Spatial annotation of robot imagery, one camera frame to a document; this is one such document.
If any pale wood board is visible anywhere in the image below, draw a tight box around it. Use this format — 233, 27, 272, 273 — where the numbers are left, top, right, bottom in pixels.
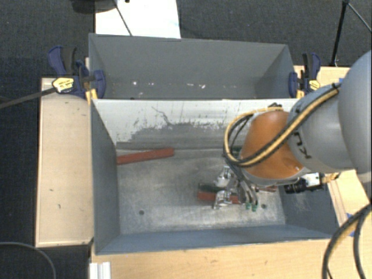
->
34, 77, 95, 248

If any dark green flat block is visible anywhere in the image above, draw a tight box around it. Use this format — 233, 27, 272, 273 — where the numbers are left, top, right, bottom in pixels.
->
198, 183, 219, 193

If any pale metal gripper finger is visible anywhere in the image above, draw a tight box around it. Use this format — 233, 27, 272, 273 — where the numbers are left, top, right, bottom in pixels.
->
212, 190, 235, 210
213, 166, 234, 188

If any red-brown flat block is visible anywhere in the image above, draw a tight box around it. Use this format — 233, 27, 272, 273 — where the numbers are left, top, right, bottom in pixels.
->
196, 191, 244, 205
116, 147, 176, 166

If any black cylinder on white bracket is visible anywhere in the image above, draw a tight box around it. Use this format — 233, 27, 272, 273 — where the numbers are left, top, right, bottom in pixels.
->
284, 171, 326, 194

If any grey metal bin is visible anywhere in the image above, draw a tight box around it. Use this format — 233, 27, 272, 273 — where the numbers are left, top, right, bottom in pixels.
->
88, 33, 340, 256

